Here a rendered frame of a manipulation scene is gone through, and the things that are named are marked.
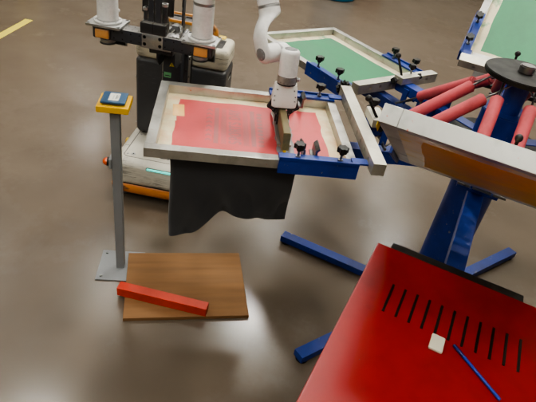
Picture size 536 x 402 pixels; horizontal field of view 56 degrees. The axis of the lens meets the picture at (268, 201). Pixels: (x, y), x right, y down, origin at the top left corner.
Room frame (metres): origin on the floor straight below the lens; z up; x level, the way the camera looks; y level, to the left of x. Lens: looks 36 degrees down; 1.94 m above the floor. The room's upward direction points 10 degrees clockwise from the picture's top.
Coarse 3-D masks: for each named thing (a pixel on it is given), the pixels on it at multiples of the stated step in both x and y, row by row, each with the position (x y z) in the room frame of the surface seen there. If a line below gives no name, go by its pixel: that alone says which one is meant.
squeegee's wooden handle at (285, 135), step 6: (282, 108) 1.88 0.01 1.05; (282, 114) 1.83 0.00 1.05; (282, 120) 1.77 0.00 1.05; (288, 120) 1.79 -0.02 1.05; (282, 126) 1.73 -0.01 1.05; (288, 126) 1.73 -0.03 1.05; (282, 132) 1.70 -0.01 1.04; (288, 132) 1.68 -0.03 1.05; (282, 138) 1.68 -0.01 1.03; (288, 138) 1.68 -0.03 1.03; (282, 144) 1.68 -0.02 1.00; (288, 144) 1.68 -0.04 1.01; (288, 150) 1.68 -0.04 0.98
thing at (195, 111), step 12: (192, 108) 1.93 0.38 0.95; (204, 108) 1.95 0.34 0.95; (228, 108) 1.99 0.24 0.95; (240, 108) 2.01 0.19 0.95; (252, 108) 2.03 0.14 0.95; (264, 108) 2.06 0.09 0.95; (180, 120) 1.81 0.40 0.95; (192, 120) 1.83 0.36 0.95; (204, 120) 1.85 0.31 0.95; (264, 120) 1.94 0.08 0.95; (300, 120) 2.00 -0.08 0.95; (312, 120) 2.02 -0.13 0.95; (300, 132) 1.89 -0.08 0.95; (312, 132) 1.91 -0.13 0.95
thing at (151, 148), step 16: (160, 96) 1.92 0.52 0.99; (208, 96) 2.08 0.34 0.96; (224, 96) 2.09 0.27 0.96; (240, 96) 2.10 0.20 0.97; (256, 96) 2.11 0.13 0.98; (160, 112) 1.78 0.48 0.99; (336, 112) 2.06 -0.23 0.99; (336, 128) 1.92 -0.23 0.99; (144, 144) 1.52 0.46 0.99; (160, 144) 1.54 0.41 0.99; (192, 160) 1.53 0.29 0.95; (208, 160) 1.54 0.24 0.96; (224, 160) 1.55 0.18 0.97; (240, 160) 1.56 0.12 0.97; (256, 160) 1.57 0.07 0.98; (272, 160) 1.58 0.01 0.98
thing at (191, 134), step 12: (180, 132) 1.72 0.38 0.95; (192, 132) 1.73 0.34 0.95; (264, 132) 1.84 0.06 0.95; (180, 144) 1.63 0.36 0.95; (192, 144) 1.64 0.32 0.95; (204, 144) 1.66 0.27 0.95; (216, 144) 1.68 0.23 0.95; (228, 144) 1.69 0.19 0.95; (276, 144) 1.76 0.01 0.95; (312, 144) 1.81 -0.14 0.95; (324, 144) 1.83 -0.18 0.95
